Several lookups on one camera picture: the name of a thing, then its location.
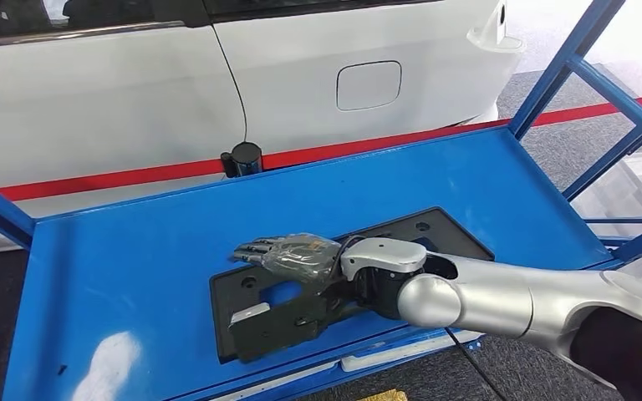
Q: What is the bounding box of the black cylinder post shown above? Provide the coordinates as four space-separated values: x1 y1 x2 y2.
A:
220 141 264 180

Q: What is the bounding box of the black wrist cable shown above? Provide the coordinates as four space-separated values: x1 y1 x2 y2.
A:
329 234 368 281

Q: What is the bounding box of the white fuel filler flap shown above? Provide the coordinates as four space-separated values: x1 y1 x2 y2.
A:
336 60 403 112

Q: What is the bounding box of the yellow floor tape square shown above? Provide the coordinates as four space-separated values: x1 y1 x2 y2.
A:
356 388 409 401

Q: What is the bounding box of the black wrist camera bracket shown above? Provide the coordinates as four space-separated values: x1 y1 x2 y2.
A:
228 279 358 365

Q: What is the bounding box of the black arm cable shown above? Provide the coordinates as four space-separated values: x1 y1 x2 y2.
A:
444 327 509 401

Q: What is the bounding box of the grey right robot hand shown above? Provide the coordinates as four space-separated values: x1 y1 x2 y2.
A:
231 232 345 284

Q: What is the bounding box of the black plastic plate bracket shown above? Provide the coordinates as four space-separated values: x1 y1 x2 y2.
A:
210 207 495 365

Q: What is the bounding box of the blue metal shelf cart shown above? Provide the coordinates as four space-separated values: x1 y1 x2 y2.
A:
0 0 642 401

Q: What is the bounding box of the white car body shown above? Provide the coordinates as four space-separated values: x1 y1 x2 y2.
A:
0 0 526 190

